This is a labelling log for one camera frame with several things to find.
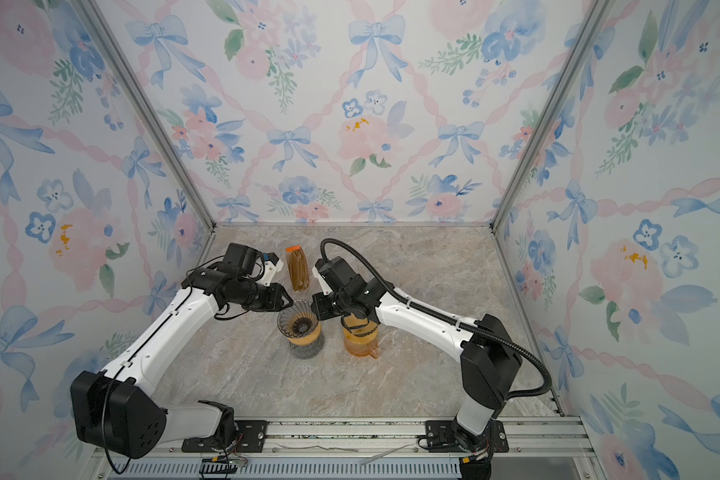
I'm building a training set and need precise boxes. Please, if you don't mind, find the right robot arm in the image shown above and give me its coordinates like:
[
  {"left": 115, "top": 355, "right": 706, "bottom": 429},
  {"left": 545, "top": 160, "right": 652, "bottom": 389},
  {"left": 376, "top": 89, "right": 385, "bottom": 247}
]
[{"left": 311, "top": 257, "right": 522, "bottom": 452}]

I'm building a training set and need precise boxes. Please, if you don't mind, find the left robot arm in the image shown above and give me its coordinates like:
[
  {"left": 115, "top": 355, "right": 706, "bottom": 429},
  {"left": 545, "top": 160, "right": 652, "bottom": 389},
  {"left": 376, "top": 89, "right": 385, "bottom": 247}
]
[{"left": 70, "top": 243, "right": 293, "bottom": 459}]

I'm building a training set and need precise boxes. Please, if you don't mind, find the grey ribbed dripper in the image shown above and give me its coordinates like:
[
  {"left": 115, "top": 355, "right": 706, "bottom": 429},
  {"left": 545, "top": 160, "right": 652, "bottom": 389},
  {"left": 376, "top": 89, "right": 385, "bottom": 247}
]
[{"left": 277, "top": 300, "right": 322, "bottom": 345}]

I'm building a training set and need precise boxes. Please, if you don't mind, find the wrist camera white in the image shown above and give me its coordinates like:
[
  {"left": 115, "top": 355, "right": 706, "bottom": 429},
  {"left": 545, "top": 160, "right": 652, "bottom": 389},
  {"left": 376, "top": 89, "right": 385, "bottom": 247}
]
[
  {"left": 312, "top": 267, "right": 333, "bottom": 295},
  {"left": 257, "top": 252, "right": 284, "bottom": 286}
]

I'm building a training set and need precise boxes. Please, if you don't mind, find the brown paper coffee filter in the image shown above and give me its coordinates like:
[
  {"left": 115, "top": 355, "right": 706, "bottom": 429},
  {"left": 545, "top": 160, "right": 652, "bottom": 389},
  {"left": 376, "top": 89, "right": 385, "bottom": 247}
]
[{"left": 342, "top": 315, "right": 378, "bottom": 343}]

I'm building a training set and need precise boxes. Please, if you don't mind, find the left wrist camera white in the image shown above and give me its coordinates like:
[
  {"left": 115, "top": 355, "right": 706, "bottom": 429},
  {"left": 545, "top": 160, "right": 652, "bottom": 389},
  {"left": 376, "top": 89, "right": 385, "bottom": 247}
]
[{"left": 257, "top": 252, "right": 284, "bottom": 286}]

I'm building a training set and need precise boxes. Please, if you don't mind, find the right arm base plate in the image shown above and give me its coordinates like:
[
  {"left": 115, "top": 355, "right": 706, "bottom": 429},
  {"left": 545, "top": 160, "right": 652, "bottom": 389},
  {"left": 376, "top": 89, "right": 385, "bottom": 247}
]
[{"left": 418, "top": 419, "right": 509, "bottom": 455}]

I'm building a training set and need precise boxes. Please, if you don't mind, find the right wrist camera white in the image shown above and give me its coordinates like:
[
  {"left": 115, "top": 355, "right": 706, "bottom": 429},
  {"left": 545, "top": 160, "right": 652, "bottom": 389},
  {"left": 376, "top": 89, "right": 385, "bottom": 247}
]
[{"left": 312, "top": 267, "right": 333, "bottom": 295}]

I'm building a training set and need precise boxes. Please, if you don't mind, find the aluminium corner post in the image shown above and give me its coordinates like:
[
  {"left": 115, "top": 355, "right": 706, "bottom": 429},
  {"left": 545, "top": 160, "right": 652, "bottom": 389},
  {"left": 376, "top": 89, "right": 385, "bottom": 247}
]
[
  {"left": 490, "top": 0, "right": 612, "bottom": 235},
  {"left": 71, "top": 1, "right": 216, "bottom": 232}
]

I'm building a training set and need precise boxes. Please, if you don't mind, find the grey glass carafe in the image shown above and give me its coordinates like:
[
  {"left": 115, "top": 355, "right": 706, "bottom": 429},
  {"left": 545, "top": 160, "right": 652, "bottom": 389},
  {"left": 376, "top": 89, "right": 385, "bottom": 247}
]
[{"left": 289, "top": 342, "right": 323, "bottom": 360}]

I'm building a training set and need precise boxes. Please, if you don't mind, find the right aluminium corner post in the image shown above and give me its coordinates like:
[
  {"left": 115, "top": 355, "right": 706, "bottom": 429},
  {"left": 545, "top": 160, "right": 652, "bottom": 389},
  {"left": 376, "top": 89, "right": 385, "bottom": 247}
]
[{"left": 490, "top": 0, "right": 612, "bottom": 235}]

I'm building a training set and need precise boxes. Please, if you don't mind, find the left aluminium corner post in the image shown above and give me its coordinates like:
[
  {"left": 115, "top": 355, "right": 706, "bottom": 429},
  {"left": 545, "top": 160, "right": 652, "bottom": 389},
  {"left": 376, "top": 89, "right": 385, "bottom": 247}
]
[{"left": 71, "top": 1, "right": 216, "bottom": 232}]

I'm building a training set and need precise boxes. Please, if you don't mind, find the aluminium mounting rail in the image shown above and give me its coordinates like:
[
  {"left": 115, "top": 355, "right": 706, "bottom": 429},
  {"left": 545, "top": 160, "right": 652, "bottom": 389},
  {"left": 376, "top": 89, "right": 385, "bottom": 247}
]
[{"left": 81, "top": 417, "right": 605, "bottom": 479}]

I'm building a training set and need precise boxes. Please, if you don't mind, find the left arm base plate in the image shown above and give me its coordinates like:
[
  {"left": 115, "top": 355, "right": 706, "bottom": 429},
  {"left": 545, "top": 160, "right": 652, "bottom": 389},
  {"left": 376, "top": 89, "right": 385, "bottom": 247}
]
[{"left": 181, "top": 420, "right": 269, "bottom": 454}]

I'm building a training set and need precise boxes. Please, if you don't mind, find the coffee filter pack orange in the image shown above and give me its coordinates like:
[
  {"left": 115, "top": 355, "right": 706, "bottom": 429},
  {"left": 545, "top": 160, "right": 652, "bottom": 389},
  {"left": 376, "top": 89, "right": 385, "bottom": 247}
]
[{"left": 286, "top": 245, "right": 310, "bottom": 292}]

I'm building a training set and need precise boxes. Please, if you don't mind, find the orange glass carafe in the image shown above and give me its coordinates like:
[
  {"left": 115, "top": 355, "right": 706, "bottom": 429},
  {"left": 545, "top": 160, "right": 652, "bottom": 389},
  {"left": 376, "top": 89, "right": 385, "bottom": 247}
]
[{"left": 344, "top": 337, "right": 380, "bottom": 359}]

